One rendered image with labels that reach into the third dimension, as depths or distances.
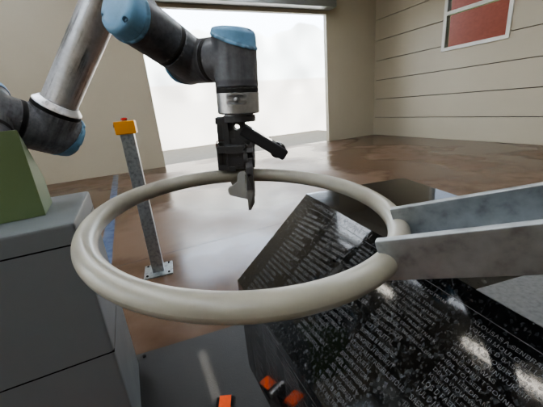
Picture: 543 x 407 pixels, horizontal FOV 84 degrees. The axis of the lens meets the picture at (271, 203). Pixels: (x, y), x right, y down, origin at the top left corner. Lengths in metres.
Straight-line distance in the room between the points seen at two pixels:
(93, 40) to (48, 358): 0.95
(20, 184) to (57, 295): 0.32
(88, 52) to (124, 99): 5.80
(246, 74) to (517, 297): 0.57
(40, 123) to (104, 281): 0.94
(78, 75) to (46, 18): 6.05
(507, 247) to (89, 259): 0.42
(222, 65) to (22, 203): 0.70
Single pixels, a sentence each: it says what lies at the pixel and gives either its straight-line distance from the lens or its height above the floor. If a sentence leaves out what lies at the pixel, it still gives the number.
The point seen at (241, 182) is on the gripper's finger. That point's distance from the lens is 0.68.
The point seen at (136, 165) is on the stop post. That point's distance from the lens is 2.16.
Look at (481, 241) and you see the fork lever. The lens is 0.35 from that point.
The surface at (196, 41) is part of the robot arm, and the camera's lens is 0.73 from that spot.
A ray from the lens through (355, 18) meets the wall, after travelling 9.39.
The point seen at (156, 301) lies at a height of 0.94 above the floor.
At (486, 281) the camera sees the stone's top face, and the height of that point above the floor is 0.83.
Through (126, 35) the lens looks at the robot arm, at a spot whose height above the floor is 1.23.
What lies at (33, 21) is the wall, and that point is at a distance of 7.27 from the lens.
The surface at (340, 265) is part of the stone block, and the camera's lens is 0.66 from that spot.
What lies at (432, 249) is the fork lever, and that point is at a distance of 0.35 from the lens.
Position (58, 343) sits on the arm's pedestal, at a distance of 1.10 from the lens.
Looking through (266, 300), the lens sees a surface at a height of 0.93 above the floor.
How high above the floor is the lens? 1.10
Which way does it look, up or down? 18 degrees down
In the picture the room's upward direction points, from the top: 5 degrees counter-clockwise
